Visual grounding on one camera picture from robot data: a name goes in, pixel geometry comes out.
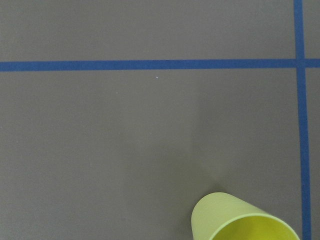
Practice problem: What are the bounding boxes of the yellow plastic cup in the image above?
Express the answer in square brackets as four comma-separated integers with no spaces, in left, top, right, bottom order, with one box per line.
[191,192,299,240]

